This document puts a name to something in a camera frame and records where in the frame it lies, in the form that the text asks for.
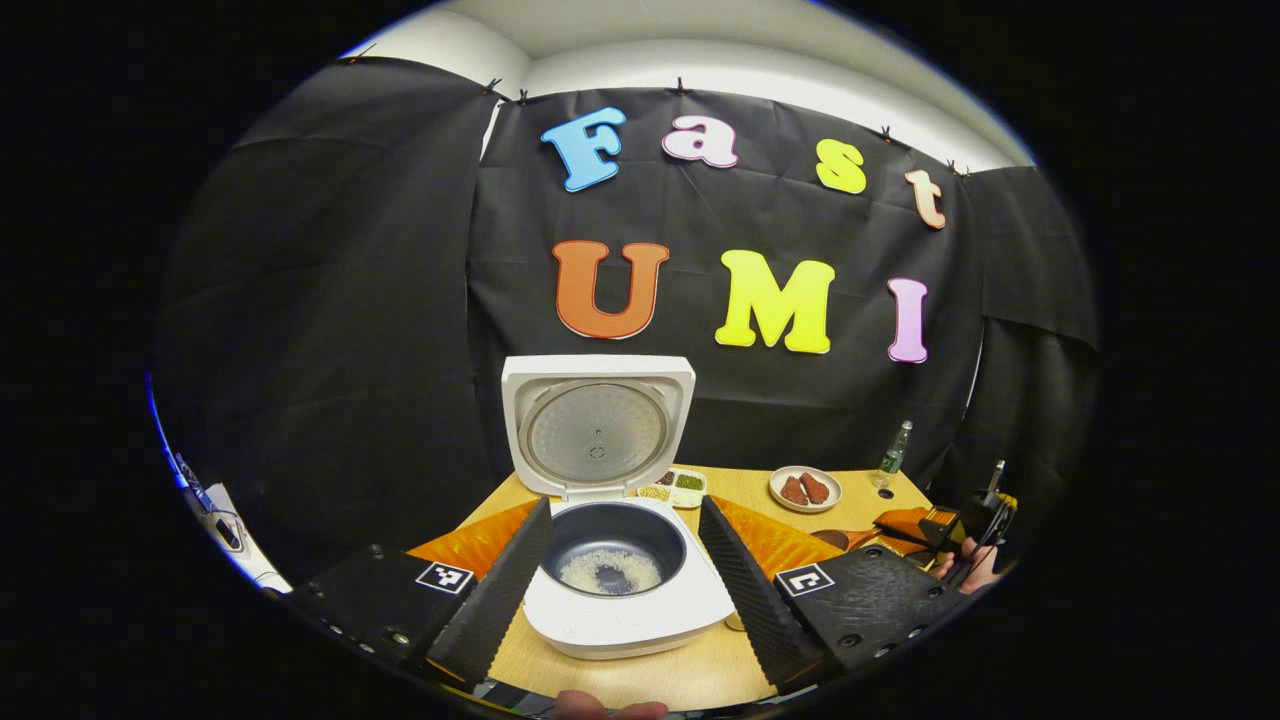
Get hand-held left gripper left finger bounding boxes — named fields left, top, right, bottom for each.
left=283, top=496, right=557, bottom=691

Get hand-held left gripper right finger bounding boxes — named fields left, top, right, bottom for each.
left=697, top=494, right=976, bottom=698

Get wooden spoon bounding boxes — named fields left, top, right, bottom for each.
left=811, top=527, right=901, bottom=554

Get white rice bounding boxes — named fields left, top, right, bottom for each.
left=557, top=546, right=664, bottom=599

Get white rice cooker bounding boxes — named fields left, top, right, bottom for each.
left=500, top=354, right=738, bottom=662

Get clear bottle green label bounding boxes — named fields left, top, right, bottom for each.
left=875, top=420, right=914, bottom=490

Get white round plate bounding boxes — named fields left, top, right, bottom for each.
left=768, top=465, right=844, bottom=515

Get white divided grain dish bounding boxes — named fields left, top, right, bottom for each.
left=637, top=467, right=709, bottom=510

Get black backdrop cloth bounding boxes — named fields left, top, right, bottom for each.
left=150, top=55, right=1101, bottom=593

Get white object with dark cable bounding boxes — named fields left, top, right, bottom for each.
left=172, top=452, right=292, bottom=594

